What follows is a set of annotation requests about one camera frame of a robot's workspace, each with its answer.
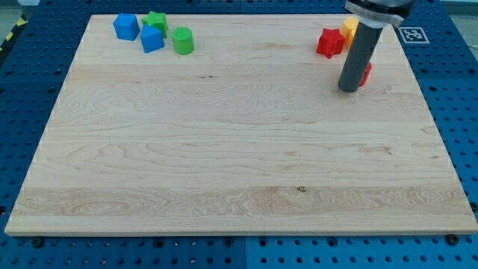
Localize yellow block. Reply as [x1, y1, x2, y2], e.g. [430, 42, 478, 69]
[340, 16, 359, 49]

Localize black screw left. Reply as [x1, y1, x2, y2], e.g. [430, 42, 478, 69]
[31, 237, 44, 249]

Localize red star block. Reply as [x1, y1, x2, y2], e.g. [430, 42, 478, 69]
[316, 28, 345, 58]

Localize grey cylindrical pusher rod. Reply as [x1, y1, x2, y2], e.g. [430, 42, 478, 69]
[338, 22, 384, 93]

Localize black screw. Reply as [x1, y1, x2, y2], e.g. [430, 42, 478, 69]
[31, 237, 44, 249]
[445, 234, 460, 246]

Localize red block behind rod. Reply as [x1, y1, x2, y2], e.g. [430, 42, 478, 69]
[359, 63, 373, 87]

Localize green cylinder block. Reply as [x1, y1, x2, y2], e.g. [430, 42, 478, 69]
[172, 27, 194, 55]

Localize black white fiducial tag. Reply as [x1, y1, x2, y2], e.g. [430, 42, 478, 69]
[399, 27, 429, 44]

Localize green star block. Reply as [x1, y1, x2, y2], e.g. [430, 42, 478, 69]
[142, 11, 168, 38]

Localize black screw right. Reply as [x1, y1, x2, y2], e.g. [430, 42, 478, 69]
[445, 234, 460, 246]

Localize blue cube block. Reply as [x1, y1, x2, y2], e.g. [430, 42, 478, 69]
[140, 25, 164, 53]

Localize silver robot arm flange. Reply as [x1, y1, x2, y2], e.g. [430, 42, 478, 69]
[344, 0, 416, 28]

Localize blue pentagon block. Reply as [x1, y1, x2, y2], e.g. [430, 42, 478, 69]
[113, 13, 140, 41]

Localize large wooden board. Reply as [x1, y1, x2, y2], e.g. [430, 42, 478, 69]
[5, 15, 477, 237]

